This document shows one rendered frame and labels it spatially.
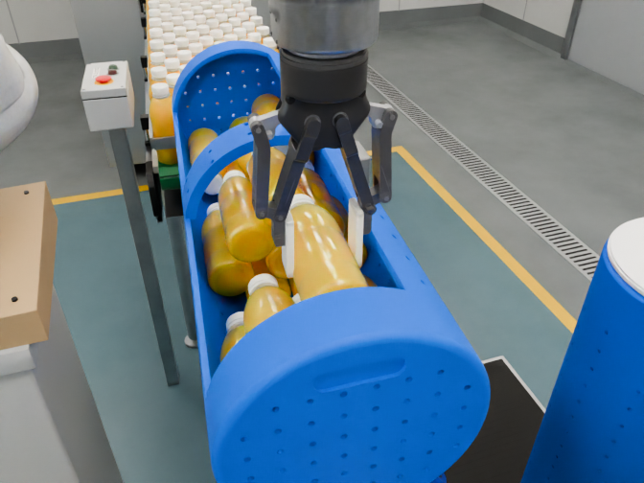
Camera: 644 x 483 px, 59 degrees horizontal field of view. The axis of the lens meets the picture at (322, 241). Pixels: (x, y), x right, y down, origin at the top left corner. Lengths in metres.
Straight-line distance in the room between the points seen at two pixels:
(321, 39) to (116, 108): 1.04
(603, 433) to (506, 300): 1.42
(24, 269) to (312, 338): 0.54
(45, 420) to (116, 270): 1.72
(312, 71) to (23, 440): 0.78
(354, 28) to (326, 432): 0.36
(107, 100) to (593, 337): 1.13
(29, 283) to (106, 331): 1.51
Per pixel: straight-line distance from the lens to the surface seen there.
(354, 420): 0.56
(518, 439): 1.84
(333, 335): 0.49
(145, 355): 2.26
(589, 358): 1.08
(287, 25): 0.47
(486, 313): 2.42
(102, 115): 1.47
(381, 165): 0.56
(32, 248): 0.97
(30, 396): 0.98
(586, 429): 1.16
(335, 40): 0.46
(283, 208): 0.55
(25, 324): 0.88
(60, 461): 1.10
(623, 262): 1.00
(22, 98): 1.03
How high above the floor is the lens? 1.58
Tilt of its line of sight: 35 degrees down
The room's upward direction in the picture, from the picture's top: straight up
